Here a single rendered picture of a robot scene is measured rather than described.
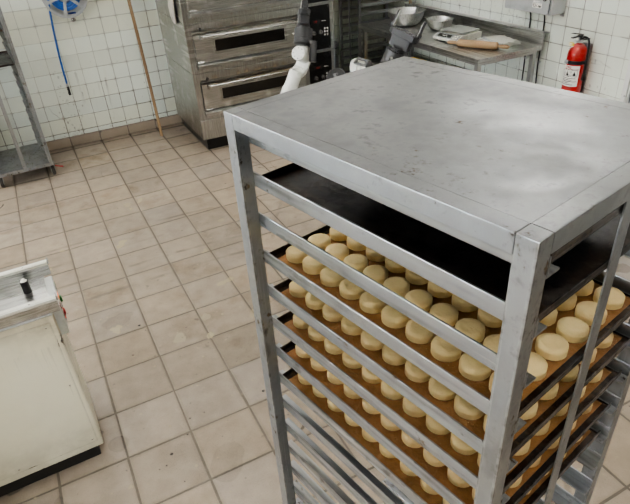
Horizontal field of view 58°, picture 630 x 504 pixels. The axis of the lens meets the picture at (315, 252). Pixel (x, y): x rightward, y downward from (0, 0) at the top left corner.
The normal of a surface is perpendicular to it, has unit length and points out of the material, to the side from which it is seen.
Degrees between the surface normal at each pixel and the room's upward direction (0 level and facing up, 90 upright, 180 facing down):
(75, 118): 90
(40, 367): 90
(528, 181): 0
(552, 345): 0
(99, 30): 90
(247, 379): 0
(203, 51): 90
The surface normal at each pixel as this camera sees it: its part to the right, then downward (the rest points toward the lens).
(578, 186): -0.06, -0.84
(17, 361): 0.48, 0.45
